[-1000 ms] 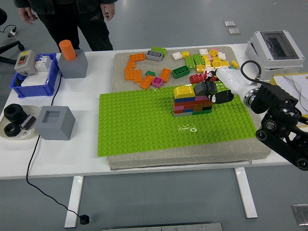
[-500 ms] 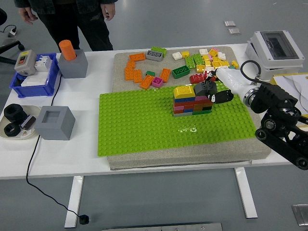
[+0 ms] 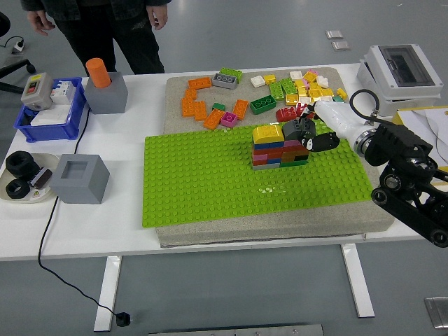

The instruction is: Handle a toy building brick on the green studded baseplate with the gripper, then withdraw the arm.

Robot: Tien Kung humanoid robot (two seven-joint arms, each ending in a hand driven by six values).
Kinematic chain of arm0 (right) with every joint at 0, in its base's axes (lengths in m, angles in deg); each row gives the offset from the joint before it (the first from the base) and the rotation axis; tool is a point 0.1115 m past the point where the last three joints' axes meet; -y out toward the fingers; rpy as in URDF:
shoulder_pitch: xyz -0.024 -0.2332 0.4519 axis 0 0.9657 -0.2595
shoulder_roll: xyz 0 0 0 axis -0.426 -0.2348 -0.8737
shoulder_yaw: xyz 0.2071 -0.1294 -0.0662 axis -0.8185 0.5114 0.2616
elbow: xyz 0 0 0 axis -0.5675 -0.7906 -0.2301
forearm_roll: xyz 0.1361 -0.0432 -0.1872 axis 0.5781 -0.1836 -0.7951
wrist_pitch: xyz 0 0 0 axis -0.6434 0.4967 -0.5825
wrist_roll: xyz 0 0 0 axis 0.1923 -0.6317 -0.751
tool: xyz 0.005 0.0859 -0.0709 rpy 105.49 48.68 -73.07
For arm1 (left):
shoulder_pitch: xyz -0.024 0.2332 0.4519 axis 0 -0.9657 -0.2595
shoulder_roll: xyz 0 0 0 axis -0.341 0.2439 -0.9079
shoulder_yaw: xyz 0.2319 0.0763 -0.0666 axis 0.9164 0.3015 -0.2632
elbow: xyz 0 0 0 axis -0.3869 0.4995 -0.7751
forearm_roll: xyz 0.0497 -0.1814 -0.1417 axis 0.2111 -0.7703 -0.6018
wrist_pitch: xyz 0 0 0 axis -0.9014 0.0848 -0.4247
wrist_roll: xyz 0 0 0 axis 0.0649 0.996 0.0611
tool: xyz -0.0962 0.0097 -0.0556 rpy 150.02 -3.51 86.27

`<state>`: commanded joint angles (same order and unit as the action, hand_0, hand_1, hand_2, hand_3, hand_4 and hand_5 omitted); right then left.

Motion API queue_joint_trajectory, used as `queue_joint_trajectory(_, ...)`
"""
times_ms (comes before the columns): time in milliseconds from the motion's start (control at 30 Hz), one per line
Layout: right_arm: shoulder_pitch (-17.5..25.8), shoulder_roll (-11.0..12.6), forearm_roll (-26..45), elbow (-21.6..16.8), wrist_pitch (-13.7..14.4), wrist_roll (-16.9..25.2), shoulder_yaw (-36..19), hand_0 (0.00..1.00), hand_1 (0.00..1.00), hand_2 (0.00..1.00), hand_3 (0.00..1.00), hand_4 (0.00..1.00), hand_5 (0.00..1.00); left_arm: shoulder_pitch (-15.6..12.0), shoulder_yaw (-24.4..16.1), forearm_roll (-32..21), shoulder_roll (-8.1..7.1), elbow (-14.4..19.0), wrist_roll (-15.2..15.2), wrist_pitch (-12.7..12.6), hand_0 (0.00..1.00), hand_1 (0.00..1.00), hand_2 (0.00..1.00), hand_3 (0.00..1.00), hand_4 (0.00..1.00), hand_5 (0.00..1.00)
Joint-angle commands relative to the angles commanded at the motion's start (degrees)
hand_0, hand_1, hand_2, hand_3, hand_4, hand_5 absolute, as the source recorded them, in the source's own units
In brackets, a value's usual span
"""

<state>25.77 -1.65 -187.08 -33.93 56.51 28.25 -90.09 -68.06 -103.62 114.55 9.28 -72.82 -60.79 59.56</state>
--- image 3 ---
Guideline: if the person's right hand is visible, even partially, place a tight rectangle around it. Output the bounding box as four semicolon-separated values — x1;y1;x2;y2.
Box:
27;10;57;37

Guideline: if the person's left hand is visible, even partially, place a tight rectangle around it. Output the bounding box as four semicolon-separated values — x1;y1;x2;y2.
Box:
153;3;172;32

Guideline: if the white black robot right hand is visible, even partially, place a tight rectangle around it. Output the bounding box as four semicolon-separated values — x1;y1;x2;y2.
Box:
300;101;368;153

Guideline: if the lime green toy brick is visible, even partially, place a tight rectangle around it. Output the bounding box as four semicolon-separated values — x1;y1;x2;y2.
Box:
268;82;286;101
279;77;298;95

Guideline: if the yellow arched toy brick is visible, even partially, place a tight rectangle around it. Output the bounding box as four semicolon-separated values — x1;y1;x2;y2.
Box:
252;123;286;144

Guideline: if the dark green long toy brick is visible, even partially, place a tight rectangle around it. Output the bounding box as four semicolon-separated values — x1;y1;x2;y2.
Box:
249;94;277;116

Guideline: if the orange long toy brick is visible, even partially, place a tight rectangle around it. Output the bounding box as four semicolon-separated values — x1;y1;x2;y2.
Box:
188;76;213;89

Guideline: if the grey long toy brick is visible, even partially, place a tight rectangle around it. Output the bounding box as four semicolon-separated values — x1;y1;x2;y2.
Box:
211;72;239;89

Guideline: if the pink square toy brick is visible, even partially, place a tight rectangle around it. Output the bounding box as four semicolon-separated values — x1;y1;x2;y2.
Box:
220;111;239;129

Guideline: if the green studded baseplate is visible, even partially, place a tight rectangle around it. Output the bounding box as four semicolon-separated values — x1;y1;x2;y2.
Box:
141;118;378;229

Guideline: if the black office chair base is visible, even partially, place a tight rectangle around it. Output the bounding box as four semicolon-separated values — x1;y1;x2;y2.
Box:
0;11;37;95

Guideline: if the person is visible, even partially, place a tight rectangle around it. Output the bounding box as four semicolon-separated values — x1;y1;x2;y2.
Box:
20;0;172;75

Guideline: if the white circuit breaker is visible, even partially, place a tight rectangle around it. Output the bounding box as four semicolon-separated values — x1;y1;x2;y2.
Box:
50;79;77;105

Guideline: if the orange cylinder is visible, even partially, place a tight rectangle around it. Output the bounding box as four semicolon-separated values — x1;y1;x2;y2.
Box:
86;57;113;90

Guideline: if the yellow white cardboard box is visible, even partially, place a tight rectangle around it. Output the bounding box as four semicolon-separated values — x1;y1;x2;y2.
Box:
391;106;448;183

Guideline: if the grey block with round hole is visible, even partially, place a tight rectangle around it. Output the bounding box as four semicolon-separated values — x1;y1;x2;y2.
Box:
85;72;129;115

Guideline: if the grey-brown foam mat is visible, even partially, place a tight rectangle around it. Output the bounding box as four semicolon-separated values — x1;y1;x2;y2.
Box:
156;66;396;249

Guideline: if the blue plastic bin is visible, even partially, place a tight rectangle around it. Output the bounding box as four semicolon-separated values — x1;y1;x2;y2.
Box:
13;76;88;143

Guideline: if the white plate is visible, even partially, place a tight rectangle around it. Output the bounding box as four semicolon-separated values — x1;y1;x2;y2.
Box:
0;153;61;204

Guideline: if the large black nut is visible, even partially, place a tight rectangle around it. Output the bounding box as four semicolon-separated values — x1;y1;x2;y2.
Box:
6;150;40;182

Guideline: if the dark red cylindrical part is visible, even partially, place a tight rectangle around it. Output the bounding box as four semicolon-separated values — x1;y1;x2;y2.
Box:
28;167;54;190

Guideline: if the white table leg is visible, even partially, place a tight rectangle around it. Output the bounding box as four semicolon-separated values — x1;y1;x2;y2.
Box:
341;243;376;319
93;255;123;333

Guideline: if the small black nut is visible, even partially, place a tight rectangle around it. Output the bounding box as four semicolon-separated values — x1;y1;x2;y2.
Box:
5;178;32;200

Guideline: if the grey block with square recess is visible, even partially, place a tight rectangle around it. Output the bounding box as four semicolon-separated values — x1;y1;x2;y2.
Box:
50;153;111;205

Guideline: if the metal floor hatch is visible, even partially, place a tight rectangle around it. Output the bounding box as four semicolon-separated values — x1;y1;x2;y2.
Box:
423;296;448;329

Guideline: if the long metal floor plate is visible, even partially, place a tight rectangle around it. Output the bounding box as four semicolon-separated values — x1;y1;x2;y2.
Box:
148;323;325;336

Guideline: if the black plug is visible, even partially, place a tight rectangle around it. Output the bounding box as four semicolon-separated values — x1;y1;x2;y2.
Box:
115;310;133;328

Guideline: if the white electrical enclosure box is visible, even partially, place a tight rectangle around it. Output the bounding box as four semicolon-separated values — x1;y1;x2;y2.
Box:
356;43;445;118

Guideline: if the grey push-button switch box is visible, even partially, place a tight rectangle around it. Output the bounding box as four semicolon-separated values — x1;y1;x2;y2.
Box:
20;72;55;109

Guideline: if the multicolour toy brick wall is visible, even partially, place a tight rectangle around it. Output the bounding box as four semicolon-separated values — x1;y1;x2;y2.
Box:
251;139;311;172

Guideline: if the white switch panel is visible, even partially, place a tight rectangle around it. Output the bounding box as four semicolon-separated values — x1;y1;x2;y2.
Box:
30;104;71;127

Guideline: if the black power cable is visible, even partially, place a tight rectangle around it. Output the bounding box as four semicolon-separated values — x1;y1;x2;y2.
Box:
37;106;122;318

